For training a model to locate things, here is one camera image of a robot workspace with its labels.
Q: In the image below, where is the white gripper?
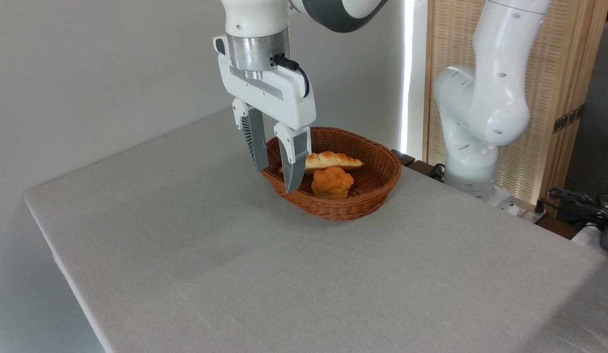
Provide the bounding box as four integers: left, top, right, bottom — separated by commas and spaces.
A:
214, 35, 317, 194

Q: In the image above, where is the long braided bread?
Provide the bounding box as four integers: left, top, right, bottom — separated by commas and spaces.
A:
278, 151, 364, 175

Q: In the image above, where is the round orange bread bun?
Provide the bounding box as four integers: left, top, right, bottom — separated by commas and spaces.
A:
311, 167, 355, 200

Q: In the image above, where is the brown wicker basket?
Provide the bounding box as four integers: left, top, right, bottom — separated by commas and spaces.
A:
260, 127, 402, 221

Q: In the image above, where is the grey tablecloth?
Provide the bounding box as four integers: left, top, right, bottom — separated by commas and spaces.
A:
24, 107, 608, 353

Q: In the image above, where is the wooden slatted screen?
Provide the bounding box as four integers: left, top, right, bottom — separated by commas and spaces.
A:
423, 0, 608, 206

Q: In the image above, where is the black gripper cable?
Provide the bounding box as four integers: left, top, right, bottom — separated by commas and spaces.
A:
272, 53, 310, 99

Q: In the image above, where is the black cable bundle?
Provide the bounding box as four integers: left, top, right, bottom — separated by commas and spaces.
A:
546, 186, 608, 232

